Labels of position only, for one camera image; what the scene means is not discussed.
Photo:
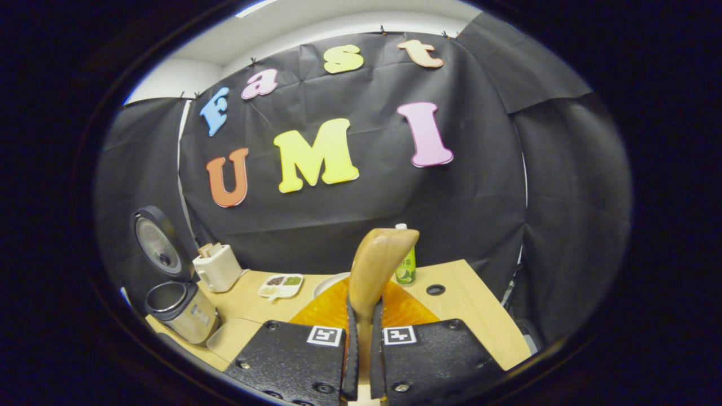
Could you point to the white divided side dish tray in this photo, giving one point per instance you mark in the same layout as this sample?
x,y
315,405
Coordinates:
x,y
282,290

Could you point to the green tea bottle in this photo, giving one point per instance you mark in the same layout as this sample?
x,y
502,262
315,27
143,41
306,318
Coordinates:
x,y
407,270

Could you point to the white toaster with bread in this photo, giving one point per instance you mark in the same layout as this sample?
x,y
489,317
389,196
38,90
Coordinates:
x,y
220,270

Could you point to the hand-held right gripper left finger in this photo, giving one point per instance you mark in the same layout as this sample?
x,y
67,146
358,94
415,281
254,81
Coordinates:
x,y
352,366

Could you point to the white plate with meat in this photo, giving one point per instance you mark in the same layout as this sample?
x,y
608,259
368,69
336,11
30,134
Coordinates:
x,y
327,283

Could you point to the wooden spoon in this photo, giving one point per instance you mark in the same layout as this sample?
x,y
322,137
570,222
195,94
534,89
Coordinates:
x,y
375,265

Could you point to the black and silver rice cooker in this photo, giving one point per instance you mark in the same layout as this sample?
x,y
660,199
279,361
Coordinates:
x,y
186,316

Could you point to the black backdrop cloth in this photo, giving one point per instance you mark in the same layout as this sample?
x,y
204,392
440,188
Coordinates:
x,y
479,225

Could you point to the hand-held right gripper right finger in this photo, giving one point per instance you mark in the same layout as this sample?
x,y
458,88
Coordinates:
x,y
377,366

